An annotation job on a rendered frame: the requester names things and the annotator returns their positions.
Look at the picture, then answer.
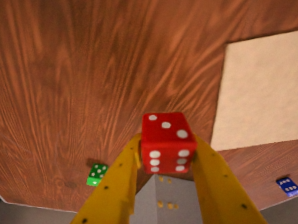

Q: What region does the green die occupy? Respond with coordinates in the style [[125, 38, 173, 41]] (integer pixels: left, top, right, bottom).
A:
[[87, 164, 108, 187]]

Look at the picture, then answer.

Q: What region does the beige flat mat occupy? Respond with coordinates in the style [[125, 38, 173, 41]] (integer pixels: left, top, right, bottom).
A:
[[209, 30, 298, 151]]

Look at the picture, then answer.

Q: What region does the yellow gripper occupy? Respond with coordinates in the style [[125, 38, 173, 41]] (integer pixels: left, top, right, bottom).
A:
[[69, 133, 268, 224]]

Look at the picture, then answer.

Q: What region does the blue die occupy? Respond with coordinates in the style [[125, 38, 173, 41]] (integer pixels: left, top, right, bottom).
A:
[[277, 177, 298, 196]]

